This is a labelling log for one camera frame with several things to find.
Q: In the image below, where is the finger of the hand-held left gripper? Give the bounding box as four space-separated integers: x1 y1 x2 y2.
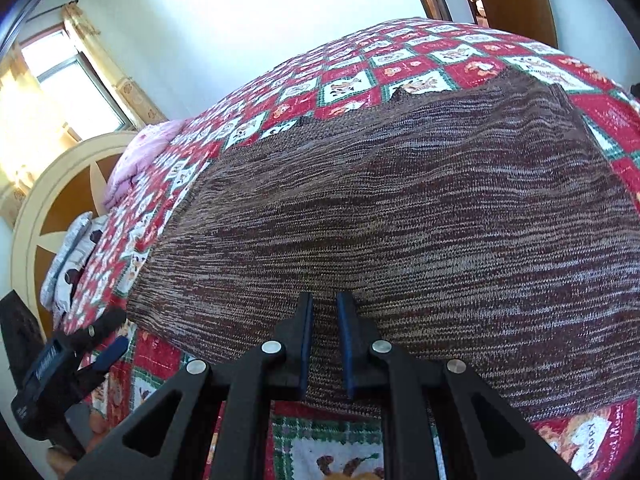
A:
70 307 127 361
80 335 131 381

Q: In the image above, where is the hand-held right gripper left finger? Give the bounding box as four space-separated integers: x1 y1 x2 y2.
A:
64 291 315 480

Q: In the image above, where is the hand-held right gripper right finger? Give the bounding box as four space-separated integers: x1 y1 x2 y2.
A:
336 291 583 480

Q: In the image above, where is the brown knit sweater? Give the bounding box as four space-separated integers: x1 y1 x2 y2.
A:
125 67 640 423

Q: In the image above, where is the white spotted pillow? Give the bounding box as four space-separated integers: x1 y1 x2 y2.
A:
40 212 108 321

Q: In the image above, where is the cream wooden headboard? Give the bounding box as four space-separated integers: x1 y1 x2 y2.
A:
11 131 138 356

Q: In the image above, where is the pink pillow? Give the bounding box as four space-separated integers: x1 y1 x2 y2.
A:
102 120 183 211

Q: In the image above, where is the window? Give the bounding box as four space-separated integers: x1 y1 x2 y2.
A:
20 27 133 133

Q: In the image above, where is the red printed patchwork blanket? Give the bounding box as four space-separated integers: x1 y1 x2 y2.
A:
62 17 640 480

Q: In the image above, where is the brown wooden door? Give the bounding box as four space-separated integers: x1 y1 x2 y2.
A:
465 0 558 48

